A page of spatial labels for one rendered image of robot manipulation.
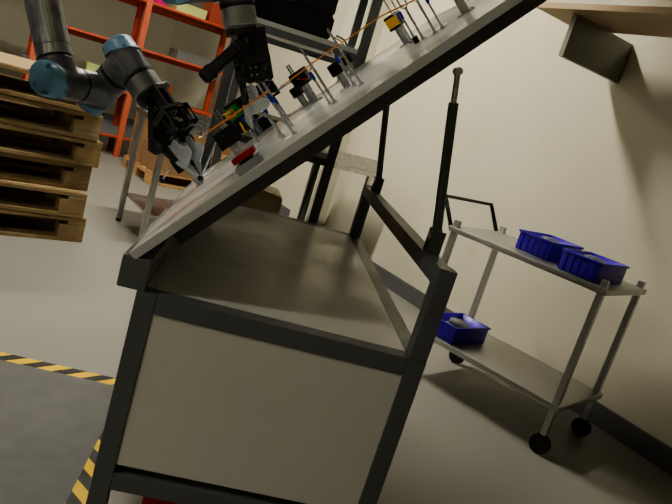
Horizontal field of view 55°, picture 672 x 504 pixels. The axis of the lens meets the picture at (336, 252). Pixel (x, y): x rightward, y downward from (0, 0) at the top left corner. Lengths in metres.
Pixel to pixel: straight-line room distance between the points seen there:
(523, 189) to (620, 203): 0.69
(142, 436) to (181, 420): 0.09
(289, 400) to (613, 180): 2.96
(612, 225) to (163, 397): 3.04
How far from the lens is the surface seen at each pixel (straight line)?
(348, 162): 4.88
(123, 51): 1.57
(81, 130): 4.09
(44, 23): 1.55
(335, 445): 1.42
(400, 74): 1.23
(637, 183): 3.92
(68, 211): 4.16
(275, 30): 2.45
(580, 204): 4.08
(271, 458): 1.43
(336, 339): 1.31
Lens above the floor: 1.24
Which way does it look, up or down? 12 degrees down
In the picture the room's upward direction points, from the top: 17 degrees clockwise
